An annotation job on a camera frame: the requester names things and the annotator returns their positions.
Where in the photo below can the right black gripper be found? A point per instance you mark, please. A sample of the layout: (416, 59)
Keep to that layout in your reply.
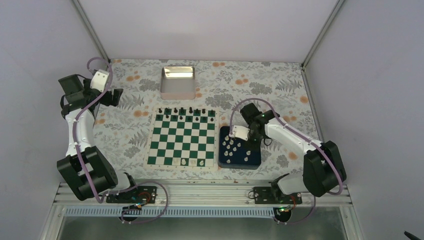
(256, 146)

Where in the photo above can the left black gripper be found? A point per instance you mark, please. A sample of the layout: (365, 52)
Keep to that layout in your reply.
(107, 101)

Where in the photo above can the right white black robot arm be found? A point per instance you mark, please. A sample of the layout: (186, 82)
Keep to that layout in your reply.
(323, 168)

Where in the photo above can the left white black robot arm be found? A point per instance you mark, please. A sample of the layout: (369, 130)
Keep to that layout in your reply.
(84, 168)

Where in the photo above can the green white chess board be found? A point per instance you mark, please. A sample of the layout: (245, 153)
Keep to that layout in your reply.
(170, 140)

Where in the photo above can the dark blue plastic tray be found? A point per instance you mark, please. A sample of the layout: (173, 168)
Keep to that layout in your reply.
(238, 147)

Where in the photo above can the floral patterned table mat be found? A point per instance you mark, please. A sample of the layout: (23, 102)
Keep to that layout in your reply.
(121, 133)

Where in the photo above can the pink metal tin box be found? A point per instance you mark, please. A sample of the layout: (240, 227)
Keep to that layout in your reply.
(178, 83)

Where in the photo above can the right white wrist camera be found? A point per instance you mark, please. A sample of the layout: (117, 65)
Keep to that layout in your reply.
(240, 132)

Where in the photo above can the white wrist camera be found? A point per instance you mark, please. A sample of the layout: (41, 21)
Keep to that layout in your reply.
(240, 132)
(99, 80)

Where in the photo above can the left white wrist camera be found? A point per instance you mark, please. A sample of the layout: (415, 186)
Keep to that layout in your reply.
(99, 80)

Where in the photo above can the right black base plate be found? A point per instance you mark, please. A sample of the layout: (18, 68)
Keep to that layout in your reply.
(264, 195)

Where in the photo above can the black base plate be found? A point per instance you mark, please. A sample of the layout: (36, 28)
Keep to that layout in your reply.
(140, 195)
(264, 195)

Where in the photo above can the aluminium frame post left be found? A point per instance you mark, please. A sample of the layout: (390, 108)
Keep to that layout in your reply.
(90, 29)

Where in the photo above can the aluminium frame post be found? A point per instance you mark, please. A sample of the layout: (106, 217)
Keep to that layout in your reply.
(333, 14)
(90, 29)

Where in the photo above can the aluminium front rail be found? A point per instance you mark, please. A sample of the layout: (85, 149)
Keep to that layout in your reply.
(208, 194)

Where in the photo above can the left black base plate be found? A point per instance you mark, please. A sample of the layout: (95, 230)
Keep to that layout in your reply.
(140, 195)

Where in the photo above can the aluminium frame post right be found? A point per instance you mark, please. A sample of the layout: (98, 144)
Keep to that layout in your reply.
(333, 14)

